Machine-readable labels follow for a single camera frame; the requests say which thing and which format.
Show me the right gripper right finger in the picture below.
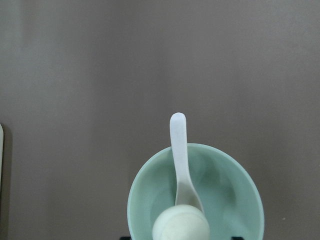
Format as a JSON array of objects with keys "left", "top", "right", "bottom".
[{"left": 231, "top": 236, "right": 243, "bottom": 240}]

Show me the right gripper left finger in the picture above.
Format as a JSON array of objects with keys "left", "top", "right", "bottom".
[{"left": 120, "top": 236, "right": 131, "bottom": 240}]

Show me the white steamed bun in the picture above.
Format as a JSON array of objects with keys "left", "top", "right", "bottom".
[{"left": 152, "top": 204, "right": 210, "bottom": 240}]

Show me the white ceramic spoon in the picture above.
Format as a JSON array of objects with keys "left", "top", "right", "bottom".
[{"left": 169, "top": 112, "right": 204, "bottom": 212}]

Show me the mint green bowl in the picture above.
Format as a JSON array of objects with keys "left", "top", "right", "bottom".
[{"left": 127, "top": 143, "right": 265, "bottom": 240}]

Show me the beige rabbit tray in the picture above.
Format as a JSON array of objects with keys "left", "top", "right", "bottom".
[{"left": 0, "top": 124, "right": 4, "bottom": 192}]

